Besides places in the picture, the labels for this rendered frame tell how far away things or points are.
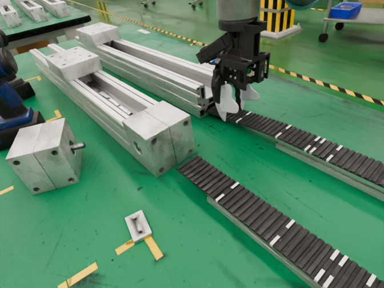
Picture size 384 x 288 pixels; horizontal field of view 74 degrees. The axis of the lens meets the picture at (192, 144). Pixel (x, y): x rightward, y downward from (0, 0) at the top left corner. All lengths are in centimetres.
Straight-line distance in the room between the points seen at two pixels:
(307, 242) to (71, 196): 41
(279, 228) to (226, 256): 8
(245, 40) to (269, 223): 31
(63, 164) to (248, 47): 40
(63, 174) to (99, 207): 10
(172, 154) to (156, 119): 7
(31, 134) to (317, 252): 52
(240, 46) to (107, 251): 41
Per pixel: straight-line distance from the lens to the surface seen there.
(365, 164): 50
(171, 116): 48
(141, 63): 80
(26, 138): 57
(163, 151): 47
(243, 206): 40
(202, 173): 44
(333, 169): 51
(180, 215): 43
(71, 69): 79
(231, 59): 50
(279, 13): 378
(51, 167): 54
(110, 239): 44
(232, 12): 48
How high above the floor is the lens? 113
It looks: 38 degrees down
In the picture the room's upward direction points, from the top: 9 degrees counter-clockwise
